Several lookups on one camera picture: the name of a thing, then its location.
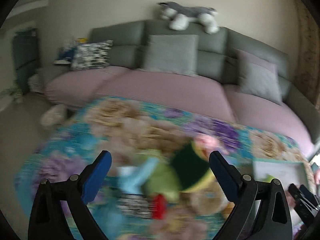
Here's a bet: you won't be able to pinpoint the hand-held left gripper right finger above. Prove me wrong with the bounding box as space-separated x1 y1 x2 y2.
209 151 293 240

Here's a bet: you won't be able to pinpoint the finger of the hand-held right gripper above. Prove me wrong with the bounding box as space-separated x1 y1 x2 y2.
288 183 316 228
299 184 320 210

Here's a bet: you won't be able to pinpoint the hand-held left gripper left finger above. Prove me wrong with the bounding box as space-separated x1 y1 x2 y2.
27 150 112 240

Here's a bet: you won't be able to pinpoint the green and yellow sponge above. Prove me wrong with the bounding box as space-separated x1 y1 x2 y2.
170 141 217 193

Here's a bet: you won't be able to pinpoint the green-edged shallow cardboard box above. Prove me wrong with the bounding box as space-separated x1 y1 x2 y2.
251 159 312 220

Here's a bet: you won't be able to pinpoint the floral printed blanket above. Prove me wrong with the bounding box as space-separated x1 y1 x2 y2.
14 95 313 240

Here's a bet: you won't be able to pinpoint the beige slippers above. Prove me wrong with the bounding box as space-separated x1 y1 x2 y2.
40 104 68 127

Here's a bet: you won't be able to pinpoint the grey and purple pillow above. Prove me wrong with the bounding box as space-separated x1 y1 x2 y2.
236 49 283 105

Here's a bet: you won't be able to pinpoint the purple sofa cover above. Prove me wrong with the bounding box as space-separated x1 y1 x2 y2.
44 66 314 150

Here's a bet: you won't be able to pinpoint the green plant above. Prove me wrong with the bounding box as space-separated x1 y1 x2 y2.
0 85 24 104

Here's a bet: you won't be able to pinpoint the black and white patterned pillow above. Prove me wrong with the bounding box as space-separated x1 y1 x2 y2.
71 40 113 70

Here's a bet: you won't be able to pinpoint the grey sofa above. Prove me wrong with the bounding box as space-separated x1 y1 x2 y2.
37 19 315 145

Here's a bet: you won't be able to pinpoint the small grey pillow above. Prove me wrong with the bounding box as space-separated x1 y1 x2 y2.
141 34 200 77

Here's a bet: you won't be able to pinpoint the floral patterned curtain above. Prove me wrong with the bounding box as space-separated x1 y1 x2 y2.
292 0 320 105

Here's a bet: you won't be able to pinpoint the dark cabinet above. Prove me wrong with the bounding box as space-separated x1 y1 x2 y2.
12 27 40 94

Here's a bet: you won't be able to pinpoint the grey husky plush toy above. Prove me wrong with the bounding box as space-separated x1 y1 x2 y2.
157 1 220 34

